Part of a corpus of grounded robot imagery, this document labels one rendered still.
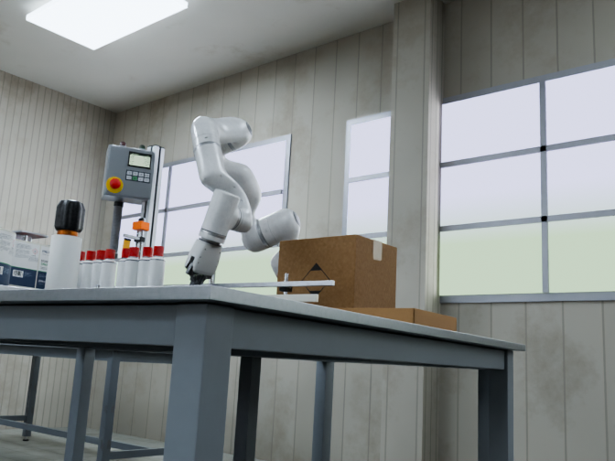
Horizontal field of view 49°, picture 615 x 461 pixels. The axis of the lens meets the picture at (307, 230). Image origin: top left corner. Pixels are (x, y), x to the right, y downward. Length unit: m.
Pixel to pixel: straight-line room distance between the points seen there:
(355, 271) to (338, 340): 0.74
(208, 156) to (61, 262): 0.55
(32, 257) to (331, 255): 0.95
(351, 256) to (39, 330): 1.03
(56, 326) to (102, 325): 0.12
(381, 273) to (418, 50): 2.94
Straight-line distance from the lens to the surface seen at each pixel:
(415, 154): 4.56
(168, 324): 1.01
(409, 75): 4.80
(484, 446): 2.71
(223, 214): 2.04
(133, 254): 2.29
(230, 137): 2.36
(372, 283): 2.05
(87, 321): 1.15
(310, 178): 5.33
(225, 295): 0.93
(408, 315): 1.54
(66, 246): 2.09
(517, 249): 4.29
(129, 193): 2.50
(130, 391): 6.67
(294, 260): 2.12
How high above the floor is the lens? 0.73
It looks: 11 degrees up
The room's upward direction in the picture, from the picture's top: 3 degrees clockwise
